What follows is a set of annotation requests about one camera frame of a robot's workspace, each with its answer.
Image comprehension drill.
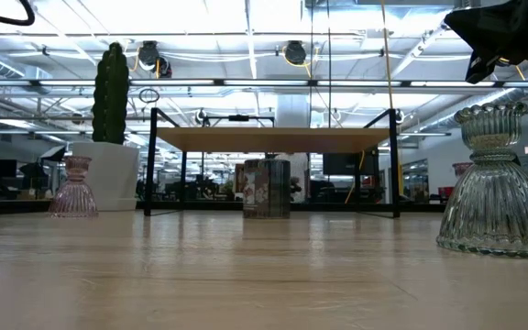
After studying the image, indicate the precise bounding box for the white plant pot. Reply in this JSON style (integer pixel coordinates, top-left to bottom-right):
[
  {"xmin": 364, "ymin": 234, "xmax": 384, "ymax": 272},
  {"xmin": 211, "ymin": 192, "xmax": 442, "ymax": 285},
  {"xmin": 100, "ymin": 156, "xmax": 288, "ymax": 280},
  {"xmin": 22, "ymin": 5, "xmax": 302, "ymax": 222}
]
[{"xmin": 69, "ymin": 140, "xmax": 141, "ymax": 212}]

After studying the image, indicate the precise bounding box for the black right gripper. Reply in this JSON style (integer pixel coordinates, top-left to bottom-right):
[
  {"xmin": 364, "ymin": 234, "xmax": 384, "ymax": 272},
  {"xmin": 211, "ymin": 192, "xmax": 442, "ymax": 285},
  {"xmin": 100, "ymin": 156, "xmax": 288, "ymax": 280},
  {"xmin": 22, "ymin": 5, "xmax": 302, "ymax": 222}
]
[{"xmin": 444, "ymin": 0, "xmax": 528, "ymax": 70}]

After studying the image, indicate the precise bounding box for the black aluminium table frame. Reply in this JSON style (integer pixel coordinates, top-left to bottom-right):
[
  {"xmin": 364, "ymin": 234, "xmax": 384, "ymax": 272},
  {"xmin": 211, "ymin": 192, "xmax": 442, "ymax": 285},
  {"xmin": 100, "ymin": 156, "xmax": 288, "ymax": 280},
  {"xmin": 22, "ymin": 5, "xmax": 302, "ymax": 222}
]
[{"xmin": 0, "ymin": 199, "xmax": 448, "ymax": 217}]

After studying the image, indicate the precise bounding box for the person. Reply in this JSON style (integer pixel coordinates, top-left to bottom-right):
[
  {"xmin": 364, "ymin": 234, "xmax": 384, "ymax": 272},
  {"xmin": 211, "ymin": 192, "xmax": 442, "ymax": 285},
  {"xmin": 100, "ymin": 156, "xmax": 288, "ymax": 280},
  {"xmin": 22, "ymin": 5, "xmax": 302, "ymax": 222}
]
[{"xmin": 290, "ymin": 152, "xmax": 312, "ymax": 204}]

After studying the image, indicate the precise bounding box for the floral print candle tin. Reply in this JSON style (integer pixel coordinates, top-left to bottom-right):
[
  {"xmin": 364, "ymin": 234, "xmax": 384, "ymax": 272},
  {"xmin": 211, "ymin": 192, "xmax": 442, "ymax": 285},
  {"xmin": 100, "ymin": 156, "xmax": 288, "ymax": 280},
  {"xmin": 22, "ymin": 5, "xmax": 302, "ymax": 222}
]
[{"xmin": 242, "ymin": 158, "xmax": 292, "ymax": 220}]

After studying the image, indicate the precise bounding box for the hanging black cable ring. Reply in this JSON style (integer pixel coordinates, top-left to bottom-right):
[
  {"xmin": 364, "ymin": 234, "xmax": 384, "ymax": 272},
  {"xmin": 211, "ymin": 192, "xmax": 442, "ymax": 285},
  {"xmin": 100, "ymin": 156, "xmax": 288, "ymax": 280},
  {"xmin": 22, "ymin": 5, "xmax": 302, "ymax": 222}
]
[{"xmin": 137, "ymin": 87, "xmax": 161, "ymax": 105}]

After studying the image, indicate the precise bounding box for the black hanging cable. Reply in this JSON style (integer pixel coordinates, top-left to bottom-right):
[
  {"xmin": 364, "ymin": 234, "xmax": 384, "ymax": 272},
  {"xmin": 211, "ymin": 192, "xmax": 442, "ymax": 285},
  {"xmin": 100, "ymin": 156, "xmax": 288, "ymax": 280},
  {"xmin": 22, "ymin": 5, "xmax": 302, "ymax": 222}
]
[
  {"xmin": 326, "ymin": 0, "xmax": 333, "ymax": 129},
  {"xmin": 309, "ymin": 0, "xmax": 314, "ymax": 129}
]

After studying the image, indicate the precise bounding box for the yellow hanging cable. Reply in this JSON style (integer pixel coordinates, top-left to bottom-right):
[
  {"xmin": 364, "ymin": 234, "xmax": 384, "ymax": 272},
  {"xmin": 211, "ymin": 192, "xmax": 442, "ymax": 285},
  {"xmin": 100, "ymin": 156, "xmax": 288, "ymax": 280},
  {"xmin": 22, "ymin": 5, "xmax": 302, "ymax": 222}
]
[{"xmin": 379, "ymin": 0, "xmax": 406, "ymax": 196}]

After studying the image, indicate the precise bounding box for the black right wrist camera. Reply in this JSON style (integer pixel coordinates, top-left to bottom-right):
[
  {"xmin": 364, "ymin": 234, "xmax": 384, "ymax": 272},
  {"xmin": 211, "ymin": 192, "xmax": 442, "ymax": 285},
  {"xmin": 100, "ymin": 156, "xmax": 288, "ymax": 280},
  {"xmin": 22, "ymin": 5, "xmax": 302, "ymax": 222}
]
[{"xmin": 464, "ymin": 50, "xmax": 500, "ymax": 85}]

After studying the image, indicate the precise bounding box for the wooden shelf with black legs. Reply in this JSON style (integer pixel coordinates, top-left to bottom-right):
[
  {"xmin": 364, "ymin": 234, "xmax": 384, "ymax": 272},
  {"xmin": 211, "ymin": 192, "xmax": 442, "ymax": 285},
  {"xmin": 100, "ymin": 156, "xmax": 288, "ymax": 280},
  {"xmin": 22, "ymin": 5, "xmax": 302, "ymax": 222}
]
[{"xmin": 143, "ymin": 107, "xmax": 402, "ymax": 219}]

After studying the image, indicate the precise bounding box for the long ceiling light bar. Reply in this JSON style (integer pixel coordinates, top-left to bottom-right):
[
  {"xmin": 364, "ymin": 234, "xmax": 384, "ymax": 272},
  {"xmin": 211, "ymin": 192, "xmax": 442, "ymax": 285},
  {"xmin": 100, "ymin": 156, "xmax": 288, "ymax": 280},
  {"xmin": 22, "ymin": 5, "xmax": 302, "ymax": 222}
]
[{"xmin": 0, "ymin": 78, "xmax": 528, "ymax": 89}]

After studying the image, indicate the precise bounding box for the dark wide screen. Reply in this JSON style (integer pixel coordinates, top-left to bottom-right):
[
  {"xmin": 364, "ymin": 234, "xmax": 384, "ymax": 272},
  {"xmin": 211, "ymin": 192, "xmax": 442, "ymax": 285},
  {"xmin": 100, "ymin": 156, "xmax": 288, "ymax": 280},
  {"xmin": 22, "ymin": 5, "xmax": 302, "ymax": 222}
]
[{"xmin": 322, "ymin": 152, "xmax": 380, "ymax": 177}]

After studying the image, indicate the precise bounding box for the green cactus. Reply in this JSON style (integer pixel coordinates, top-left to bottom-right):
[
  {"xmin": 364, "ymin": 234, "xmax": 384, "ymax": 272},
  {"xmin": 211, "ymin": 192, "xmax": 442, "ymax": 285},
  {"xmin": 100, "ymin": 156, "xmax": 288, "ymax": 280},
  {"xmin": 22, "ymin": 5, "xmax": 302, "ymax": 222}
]
[{"xmin": 91, "ymin": 41, "xmax": 130, "ymax": 146}]

